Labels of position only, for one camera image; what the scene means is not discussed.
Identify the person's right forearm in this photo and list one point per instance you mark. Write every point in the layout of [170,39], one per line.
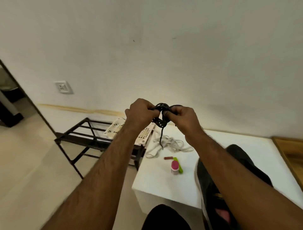
[246,185]

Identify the wooden board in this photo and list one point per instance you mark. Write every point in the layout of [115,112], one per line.
[291,156]

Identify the pink capped white bottle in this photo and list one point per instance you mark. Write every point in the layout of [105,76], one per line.
[174,167]

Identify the green marker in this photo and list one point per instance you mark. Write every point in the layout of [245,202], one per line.
[178,166]

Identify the black metal rack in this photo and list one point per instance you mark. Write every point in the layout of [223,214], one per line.
[87,137]

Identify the white perforated plastic tray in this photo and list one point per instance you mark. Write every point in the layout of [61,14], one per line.
[144,135]

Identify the person's left hand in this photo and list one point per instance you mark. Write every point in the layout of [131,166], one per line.
[139,116]

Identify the grey shoelaces bundle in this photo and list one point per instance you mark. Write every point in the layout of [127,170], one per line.
[170,143]

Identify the white wall socket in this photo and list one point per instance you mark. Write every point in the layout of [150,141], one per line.
[63,87]

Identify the person's left forearm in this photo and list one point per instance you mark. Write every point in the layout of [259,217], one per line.
[94,189]

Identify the person's right hand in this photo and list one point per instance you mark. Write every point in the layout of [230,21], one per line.
[187,121]

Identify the small red stick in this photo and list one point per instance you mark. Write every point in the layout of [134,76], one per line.
[168,158]

